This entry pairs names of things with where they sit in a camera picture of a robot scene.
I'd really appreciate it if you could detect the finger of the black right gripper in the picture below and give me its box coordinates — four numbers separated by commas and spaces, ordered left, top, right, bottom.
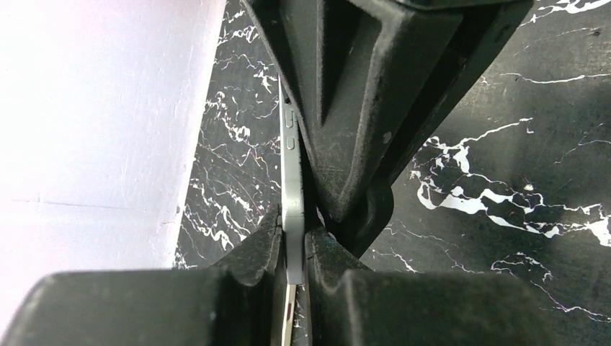
244, 1, 532, 221

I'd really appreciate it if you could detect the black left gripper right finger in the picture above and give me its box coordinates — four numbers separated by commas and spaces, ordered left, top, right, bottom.
305, 226, 610, 345

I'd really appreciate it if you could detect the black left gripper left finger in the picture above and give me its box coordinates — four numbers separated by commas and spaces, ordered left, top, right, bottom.
1, 205, 284, 345

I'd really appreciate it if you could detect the black screen smartphone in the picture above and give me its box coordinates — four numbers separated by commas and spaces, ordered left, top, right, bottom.
279, 83, 306, 345

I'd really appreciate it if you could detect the black phone case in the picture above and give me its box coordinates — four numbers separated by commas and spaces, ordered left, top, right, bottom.
323, 179, 394, 258

